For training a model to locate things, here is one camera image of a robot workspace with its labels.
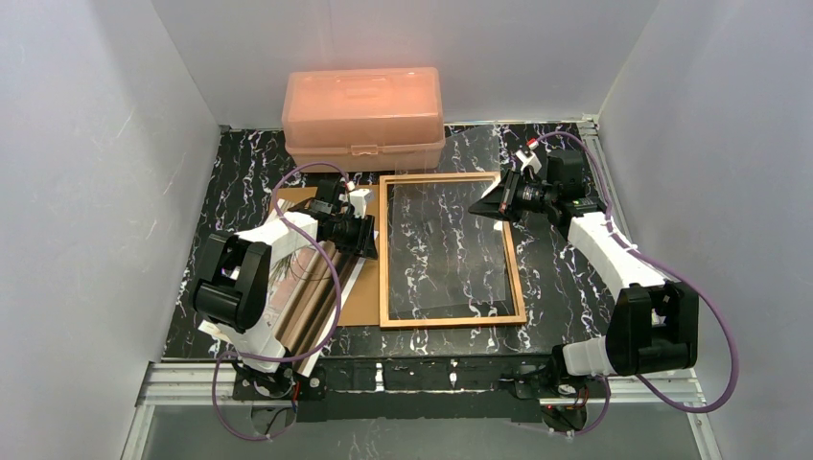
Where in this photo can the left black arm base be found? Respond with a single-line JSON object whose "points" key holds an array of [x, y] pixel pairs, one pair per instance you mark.
{"points": [[283, 385]]}

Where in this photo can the aluminium front rail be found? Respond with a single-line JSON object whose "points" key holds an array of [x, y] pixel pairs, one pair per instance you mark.
{"points": [[185, 382]]}

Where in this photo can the pink plastic storage box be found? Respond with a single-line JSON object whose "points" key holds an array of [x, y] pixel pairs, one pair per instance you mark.
{"points": [[367, 120]]}

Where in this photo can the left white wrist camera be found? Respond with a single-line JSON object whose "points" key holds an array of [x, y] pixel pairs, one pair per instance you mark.
{"points": [[359, 200]]}

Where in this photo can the clear acrylic sheet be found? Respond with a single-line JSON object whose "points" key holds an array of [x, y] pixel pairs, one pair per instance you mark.
{"points": [[444, 262]]}

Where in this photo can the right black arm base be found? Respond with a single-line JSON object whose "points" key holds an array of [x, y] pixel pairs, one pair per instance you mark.
{"points": [[531, 382]]}

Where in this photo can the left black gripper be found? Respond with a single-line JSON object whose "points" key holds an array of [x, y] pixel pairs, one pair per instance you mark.
{"points": [[365, 234]]}

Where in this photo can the brown cardboard backing board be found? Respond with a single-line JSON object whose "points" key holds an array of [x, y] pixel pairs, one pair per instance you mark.
{"points": [[362, 305]]}

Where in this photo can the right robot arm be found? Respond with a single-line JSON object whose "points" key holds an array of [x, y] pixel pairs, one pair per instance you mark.
{"points": [[654, 323]]}

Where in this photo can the brown wooden picture frame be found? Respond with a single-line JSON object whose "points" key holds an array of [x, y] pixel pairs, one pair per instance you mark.
{"points": [[518, 318]]}

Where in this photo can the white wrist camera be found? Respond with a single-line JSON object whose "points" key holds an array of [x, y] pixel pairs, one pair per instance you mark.
{"points": [[359, 200], [528, 161]]}

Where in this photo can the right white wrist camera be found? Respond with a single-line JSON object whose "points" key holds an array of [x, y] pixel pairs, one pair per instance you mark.
{"points": [[528, 161]]}

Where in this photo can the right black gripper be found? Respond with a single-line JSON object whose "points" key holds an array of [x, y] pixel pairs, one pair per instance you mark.
{"points": [[508, 195]]}

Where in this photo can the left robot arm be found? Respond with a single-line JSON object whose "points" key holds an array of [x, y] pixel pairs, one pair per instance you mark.
{"points": [[234, 271]]}

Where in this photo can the window and plant photo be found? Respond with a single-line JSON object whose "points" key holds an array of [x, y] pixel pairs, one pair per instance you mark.
{"points": [[302, 293]]}

